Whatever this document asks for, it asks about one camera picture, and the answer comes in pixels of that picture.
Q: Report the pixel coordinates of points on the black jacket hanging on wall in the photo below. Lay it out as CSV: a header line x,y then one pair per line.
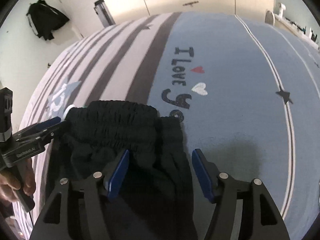
x,y
44,19

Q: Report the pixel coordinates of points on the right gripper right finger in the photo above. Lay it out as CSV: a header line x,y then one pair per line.
x,y
260,218

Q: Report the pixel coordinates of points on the white bedside table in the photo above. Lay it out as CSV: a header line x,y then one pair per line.
x,y
282,22

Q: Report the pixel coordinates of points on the black clothes pile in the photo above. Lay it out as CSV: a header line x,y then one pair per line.
x,y
156,197

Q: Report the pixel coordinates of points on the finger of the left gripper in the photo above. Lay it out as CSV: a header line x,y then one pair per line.
x,y
45,124
25,135

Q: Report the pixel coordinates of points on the striped star bed sheet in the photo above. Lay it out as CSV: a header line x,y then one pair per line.
x,y
245,93

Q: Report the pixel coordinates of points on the folded black drying rack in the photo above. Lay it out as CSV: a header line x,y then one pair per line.
x,y
103,13

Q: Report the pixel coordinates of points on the white room door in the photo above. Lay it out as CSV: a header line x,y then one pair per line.
x,y
82,15

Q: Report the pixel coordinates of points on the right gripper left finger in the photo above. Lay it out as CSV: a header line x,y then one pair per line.
x,y
74,210

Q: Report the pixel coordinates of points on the person left hand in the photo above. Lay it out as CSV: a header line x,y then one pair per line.
x,y
9,184

